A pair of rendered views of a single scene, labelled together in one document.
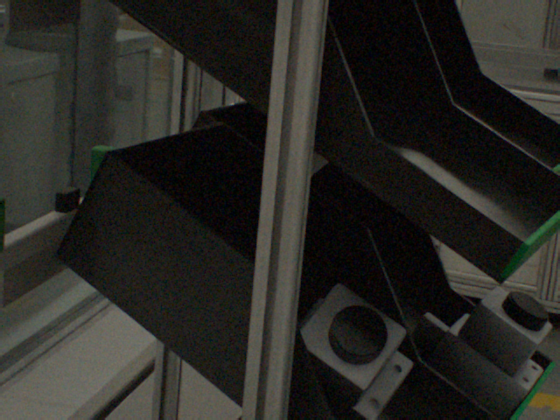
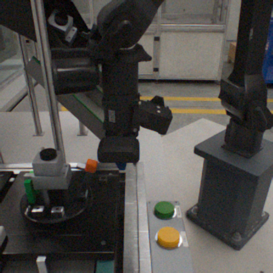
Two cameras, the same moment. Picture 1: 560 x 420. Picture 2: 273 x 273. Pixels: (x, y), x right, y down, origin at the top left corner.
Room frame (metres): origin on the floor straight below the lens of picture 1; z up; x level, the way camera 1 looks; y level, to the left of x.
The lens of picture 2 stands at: (-0.13, -0.03, 1.35)
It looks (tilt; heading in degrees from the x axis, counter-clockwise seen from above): 29 degrees down; 344
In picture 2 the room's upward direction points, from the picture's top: straight up
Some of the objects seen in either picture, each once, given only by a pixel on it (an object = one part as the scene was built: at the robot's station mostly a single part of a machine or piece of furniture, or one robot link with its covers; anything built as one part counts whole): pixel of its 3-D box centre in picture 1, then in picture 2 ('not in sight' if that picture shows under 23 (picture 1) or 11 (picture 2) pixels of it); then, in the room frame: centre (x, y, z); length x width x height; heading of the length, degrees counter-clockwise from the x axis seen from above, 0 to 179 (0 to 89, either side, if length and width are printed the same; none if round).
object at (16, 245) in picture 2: not in sight; (58, 207); (0.33, 0.01, 0.96); 0.24 x 0.24 x 0.02; 75
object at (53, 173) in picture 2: not in sight; (45, 167); (0.33, 0.02, 1.06); 0.08 x 0.04 x 0.07; 76
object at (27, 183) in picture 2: not in sight; (30, 191); (0.32, 0.06, 1.01); 0.01 x 0.01 x 0.05; 75
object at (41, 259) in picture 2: not in sight; (43, 265); (0.20, 0.04, 0.95); 0.01 x 0.01 x 0.04; 75
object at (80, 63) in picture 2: not in sight; (92, 55); (0.29, -0.08, 1.27); 0.12 x 0.08 x 0.11; 90
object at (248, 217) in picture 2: not in sight; (233, 185); (0.29, -0.38, 0.96); 0.15 x 0.15 x 0.20; 26
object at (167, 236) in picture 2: not in sight; (168, 238); (0.19, -0.18, 0.96); 0.04 x 0.04 x 0.02
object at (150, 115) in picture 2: not in sight; (152, 112); (0.28, -0.17, 1.17); 0.07 x 0.07 x 0.06; 72
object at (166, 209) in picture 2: not in sight; (164, 211); (0.26, -0.20, 0.96); 0.04 x 0.04 x 0.02
